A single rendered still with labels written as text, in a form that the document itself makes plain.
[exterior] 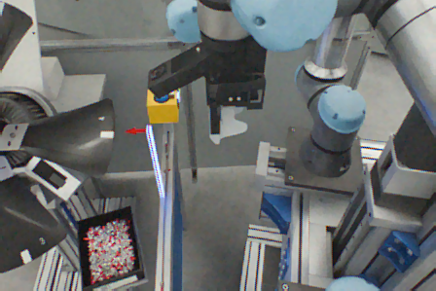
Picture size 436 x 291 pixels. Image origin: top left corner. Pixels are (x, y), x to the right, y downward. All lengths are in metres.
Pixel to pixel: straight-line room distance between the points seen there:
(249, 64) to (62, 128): 0.64
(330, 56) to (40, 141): 0.77
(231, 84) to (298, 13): 0.21
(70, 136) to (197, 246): 1.24
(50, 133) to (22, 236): 0.29
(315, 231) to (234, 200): 1.18
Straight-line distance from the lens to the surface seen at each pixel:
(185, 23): 0.64
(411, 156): 0.68
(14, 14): 1.01
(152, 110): 1.20
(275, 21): 0.29
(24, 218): 1.12
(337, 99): 0.95
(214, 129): 0.53
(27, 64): 1.27
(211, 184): 2.26
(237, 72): 0.49
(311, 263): 1.03
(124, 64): 1.71
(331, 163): 1.03
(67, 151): 0.97
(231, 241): 2.07
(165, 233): 1.15
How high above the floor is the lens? 1.87
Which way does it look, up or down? 47 degrees down
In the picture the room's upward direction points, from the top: straight up
